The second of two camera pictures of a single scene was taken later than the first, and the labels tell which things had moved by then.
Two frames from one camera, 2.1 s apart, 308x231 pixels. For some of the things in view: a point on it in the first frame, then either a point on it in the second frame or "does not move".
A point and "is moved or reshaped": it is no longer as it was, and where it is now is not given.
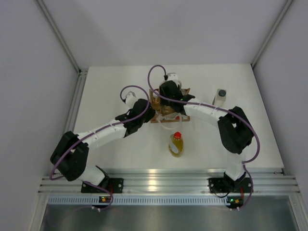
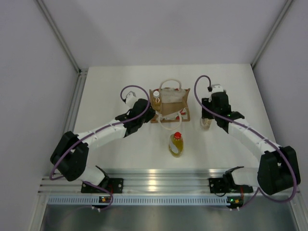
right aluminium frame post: [283, 11] does not move
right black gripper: [163, 101] -> [206, 102]
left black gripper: [148, 119] does not move
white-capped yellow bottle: [167, 110] -> [206, 123]
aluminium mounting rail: [266, 182] does not move
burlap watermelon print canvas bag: [171, 117] is moved or reshaped
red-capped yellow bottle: [176, 144] does not move
